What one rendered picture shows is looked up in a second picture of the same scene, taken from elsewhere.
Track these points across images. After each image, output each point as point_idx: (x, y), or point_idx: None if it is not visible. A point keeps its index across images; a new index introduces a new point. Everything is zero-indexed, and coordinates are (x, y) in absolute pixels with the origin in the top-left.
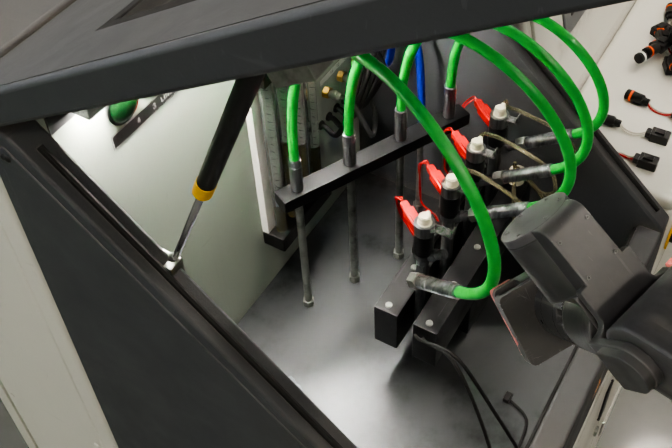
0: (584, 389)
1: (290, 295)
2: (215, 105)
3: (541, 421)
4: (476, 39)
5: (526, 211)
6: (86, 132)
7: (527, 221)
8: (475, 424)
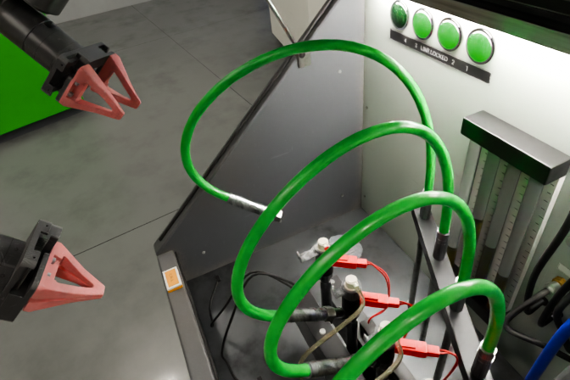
0: (192, 374)
1: (423, 298)
2: (453, 110)
3: (199, 331)
4: (336, 145)
5: None
6: (381, 7)
7: None
8: (259, 349)
